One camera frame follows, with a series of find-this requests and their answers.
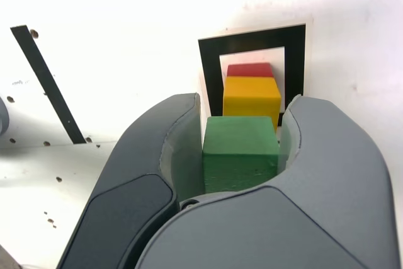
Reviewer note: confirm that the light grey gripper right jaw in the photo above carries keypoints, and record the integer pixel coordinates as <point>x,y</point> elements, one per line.
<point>299,218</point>

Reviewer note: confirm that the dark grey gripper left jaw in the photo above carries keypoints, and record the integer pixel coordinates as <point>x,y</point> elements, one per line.
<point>126,212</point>

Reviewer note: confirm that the green cube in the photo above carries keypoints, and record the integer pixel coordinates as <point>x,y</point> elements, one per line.
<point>239,155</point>

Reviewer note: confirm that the yellow cube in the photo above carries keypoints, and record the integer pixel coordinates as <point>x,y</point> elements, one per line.
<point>252,99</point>

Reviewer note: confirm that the red cube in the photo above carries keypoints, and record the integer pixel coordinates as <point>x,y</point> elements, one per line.
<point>248,69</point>

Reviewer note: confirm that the black tape square outline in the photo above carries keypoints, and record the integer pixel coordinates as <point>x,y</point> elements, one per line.
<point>252,37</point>

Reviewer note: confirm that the black tape strip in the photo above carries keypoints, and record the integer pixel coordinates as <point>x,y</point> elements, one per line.
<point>47,83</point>

